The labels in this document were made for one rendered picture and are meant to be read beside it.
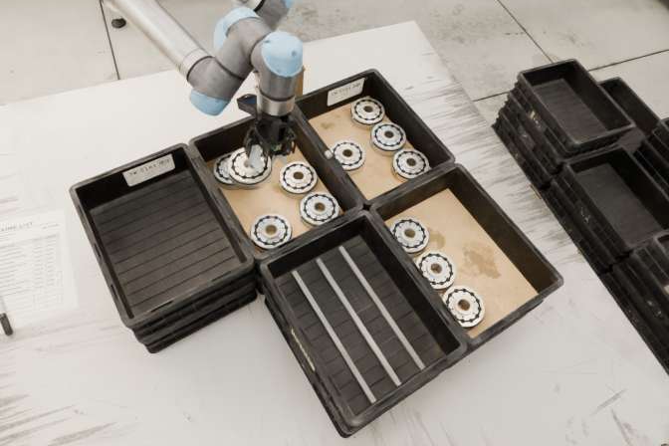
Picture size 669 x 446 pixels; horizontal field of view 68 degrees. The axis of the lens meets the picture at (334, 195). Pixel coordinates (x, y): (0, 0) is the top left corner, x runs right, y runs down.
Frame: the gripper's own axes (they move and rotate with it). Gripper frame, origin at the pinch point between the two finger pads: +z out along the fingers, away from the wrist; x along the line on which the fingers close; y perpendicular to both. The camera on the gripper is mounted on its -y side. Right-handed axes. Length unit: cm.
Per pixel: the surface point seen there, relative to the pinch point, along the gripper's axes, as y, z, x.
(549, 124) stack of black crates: 8, 28, 126
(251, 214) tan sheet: 2.5, 17.8, -2.5
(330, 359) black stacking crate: 44.7, 18.2, -4.8
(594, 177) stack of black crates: 31, 42, 141
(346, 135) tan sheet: -7.5, 12.4, 33.7
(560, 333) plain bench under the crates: 69, 22, 56
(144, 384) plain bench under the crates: 24, 36, -40
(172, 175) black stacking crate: -18.7, 19.7, -15.0
